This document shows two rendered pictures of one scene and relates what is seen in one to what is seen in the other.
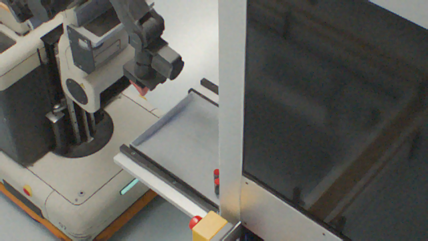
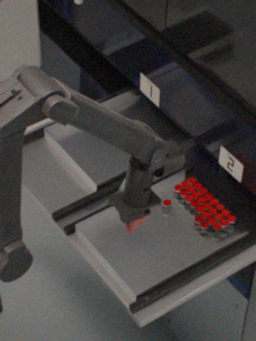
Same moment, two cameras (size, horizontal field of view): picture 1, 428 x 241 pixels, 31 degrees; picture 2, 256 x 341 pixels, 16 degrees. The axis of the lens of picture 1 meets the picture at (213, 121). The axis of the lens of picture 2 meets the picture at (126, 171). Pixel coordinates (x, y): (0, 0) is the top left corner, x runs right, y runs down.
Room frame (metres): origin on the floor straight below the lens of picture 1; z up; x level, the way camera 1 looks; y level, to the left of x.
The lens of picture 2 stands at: (1.12, 1.45, 2.60)
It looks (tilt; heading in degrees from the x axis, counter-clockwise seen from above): 46 degrees down; 283
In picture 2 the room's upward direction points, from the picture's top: 1 degrees clockwise
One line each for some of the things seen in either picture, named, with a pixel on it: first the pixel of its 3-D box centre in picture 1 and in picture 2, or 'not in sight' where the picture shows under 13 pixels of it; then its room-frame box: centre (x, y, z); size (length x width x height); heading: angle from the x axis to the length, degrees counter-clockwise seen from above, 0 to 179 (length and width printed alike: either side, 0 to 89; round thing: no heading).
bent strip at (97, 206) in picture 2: not in sight; (110, 193); (1.50, -0.07, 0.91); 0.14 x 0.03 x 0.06; 49
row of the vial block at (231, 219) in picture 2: not in sight; (211, 204); (1.25, -0.10, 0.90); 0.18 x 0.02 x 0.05; 139
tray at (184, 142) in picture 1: (206, 150); (161, 232); (1.35, 0.02, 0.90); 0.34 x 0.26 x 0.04; 49
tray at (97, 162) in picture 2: not in sight; (121, 136); (1.53, -0.29, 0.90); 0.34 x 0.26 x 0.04; 49
